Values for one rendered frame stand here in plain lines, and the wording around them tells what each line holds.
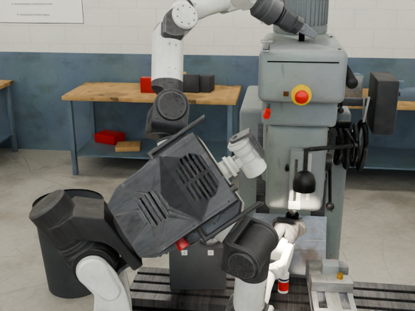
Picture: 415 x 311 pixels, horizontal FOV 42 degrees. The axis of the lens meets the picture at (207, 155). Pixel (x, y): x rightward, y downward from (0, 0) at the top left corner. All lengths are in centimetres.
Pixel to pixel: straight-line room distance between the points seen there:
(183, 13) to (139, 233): 63
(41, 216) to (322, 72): 88
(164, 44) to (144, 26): 472
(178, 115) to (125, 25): 491
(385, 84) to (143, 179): 109
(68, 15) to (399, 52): 366
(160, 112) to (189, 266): 86
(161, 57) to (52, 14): 510
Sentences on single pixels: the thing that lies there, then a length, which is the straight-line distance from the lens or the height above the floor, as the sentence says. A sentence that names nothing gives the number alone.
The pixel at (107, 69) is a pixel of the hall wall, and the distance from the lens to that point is 644.
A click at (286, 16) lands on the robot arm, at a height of 197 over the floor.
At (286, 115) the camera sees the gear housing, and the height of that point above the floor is 167.
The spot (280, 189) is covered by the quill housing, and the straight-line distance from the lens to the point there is 189.
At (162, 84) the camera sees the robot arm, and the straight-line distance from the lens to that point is 151.
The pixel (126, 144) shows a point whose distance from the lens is 603.
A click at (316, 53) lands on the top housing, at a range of 164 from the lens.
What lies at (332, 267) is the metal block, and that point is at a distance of 210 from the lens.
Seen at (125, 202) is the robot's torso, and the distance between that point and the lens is 137.
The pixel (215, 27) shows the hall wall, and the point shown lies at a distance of 611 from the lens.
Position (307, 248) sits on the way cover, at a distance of 243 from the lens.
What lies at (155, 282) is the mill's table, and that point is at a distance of 224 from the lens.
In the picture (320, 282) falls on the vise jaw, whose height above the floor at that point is 103.
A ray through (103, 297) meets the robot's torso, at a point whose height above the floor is 129.
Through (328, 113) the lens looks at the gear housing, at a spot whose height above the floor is 168.
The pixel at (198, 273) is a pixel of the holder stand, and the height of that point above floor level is 100.
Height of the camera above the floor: 212
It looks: 19 degrees down
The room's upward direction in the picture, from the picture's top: straight up
